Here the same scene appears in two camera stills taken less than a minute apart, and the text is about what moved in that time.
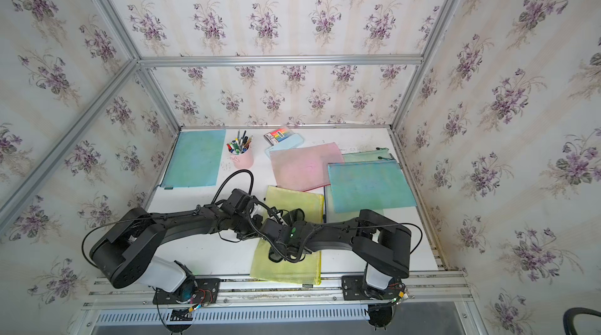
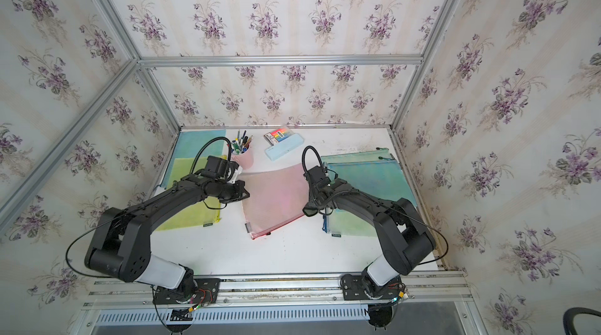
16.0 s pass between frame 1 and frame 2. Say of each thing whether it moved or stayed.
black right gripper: moved
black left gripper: moved
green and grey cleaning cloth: moved
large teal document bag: stayed
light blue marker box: stayed
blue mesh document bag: stayed
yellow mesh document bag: moved
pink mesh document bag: moved
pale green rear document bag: stayed
